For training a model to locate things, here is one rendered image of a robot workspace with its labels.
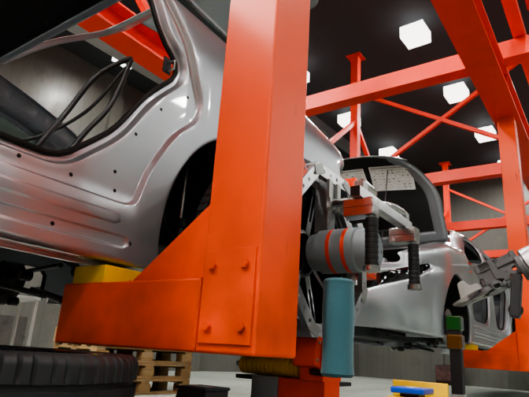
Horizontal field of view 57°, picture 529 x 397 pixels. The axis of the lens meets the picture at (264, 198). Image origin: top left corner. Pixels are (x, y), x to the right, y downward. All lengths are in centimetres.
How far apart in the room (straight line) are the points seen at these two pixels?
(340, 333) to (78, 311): 70
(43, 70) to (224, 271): 1042
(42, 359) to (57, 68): 1074
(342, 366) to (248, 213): 51
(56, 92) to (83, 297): 1001
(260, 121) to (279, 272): 35
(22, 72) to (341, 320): 1015
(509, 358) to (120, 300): 420
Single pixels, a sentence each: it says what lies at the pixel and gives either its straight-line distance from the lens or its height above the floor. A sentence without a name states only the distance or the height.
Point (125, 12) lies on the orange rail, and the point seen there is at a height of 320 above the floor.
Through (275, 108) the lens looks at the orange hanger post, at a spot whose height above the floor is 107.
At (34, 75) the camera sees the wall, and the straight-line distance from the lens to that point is 1119.
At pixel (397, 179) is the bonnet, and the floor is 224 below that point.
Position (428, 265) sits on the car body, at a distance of 432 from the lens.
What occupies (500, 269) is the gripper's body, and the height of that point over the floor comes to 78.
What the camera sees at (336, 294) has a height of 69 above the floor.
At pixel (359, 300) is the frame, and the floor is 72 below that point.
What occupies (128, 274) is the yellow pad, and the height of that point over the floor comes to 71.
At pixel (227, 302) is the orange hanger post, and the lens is 105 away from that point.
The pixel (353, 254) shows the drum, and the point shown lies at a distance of 148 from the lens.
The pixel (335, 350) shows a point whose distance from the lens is 136.
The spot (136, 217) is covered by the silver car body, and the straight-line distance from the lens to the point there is 147.
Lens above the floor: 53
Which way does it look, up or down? 18 degrees up
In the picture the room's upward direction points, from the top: 4 degrees clockwise
